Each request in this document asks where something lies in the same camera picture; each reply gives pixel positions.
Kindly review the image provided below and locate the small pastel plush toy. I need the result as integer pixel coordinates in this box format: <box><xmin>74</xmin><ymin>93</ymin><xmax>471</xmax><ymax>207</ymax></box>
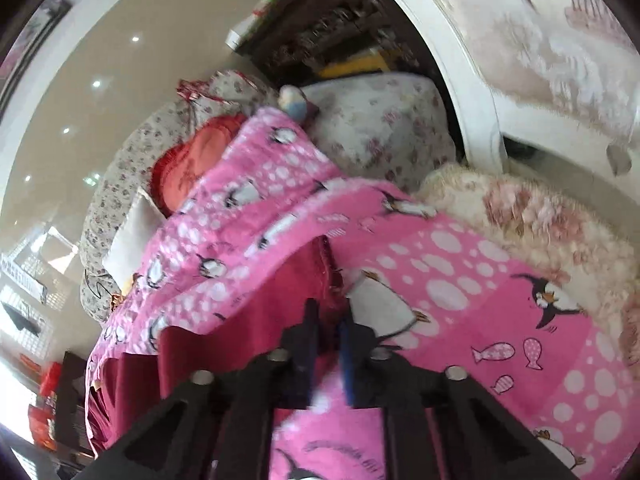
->
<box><xmin>277</xmin><ymin>85</ymin><xmax>321</xmax><ymax>124</ymax></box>

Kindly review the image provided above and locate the cream fluffy floral blanket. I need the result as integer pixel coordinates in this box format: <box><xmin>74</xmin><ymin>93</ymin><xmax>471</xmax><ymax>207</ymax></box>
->
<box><xmin>414</xmin><ymin>162</ymin><xmax>640</xmax><ymax>378</ymax></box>

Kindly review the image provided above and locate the rose print cushion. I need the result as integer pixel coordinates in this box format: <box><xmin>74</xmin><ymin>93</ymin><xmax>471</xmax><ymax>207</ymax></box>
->
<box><xmin>299</xmin><ymin>72</ymin><xmax>459</xmax><ymax>194</ymax></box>

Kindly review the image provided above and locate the white ornate upholstered chair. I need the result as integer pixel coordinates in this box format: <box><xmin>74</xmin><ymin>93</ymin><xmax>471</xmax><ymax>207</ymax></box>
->
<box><xmin>345</xmin><ymin>0</ymin><xmax>640</xmax><ymax>179</ymax></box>

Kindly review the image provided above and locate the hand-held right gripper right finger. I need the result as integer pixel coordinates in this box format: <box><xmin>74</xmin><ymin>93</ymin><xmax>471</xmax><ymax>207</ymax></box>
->
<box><xmin>337</xmin><ymin>309</ymin><xmax>582</xmax><ymax>480</ymax></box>

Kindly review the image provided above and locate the dark red garment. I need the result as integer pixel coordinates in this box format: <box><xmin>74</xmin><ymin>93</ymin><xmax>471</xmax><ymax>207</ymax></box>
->
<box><xmin>86</xmin><ymin>236</ymin><xmax>353</xmax><ymax>480</ymax></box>

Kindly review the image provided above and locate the pink penguin print blanket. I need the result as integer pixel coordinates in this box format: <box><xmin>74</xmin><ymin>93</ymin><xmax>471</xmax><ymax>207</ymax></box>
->
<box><xmin>84</xmin><ymin>106</ymin><xmax>640</xmax><ymax>480</ymax></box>

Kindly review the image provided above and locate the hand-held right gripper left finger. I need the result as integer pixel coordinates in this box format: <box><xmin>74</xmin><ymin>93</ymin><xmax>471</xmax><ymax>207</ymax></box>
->
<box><xmin>92</xmin><ymin>299</ymin><xmax>322</xmax><ymax>480</ymax></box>

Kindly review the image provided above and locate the dark carved wooden cabinet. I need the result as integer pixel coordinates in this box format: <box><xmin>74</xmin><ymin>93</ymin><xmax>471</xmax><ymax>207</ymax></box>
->
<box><xmin>234</xmin><ymin>0</ymin><xmax>442</xmax><ymax>87</ymax></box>

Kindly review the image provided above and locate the white pillow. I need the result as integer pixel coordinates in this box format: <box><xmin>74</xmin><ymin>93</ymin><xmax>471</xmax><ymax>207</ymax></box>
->
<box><xmin>102</xmin><ymin>189</ymin><xmax>167</xmax><ymax>282</ymax></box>

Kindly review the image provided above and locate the red cushion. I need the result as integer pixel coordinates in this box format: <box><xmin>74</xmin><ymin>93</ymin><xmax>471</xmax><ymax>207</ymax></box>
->
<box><xmin>149</xmin><ymin>113</ymin><xmax>249</xmax><ymax>214</ymax></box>

